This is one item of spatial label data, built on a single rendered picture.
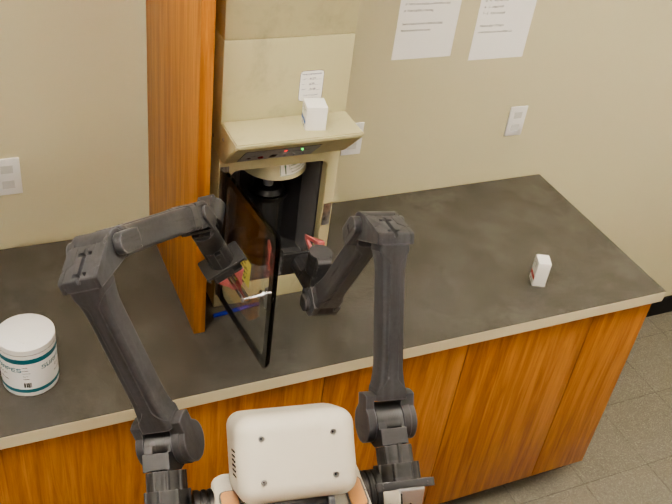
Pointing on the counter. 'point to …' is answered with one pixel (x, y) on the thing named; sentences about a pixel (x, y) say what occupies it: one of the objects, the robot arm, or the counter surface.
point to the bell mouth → (278, 172)
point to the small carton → (314, 114)
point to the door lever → (245, 291)
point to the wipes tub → (28, 354)
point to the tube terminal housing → (277, 105)
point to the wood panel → (180, 130)
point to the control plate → (278, 152)
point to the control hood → (285, 135)
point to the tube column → (284, 18)
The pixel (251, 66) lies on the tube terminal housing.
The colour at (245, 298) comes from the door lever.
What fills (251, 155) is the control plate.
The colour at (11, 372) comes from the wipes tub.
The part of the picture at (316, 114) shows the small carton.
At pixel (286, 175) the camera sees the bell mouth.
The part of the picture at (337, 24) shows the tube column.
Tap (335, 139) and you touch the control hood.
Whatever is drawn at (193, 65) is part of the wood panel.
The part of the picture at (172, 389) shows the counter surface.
